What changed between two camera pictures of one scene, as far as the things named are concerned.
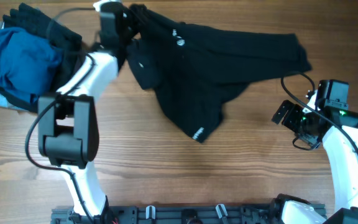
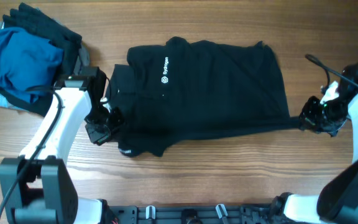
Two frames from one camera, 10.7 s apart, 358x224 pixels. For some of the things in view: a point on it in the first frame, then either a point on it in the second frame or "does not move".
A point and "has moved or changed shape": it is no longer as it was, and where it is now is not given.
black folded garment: x=31 y=20 does not move
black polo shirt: x=194 y=70 has moved or changed shape
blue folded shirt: x=17 y=61 does not move
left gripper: x=129 y=23 -> x=101 y=125
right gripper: x=284 y=112 -> x=313 y=114
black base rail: x=176 y=214 does not move
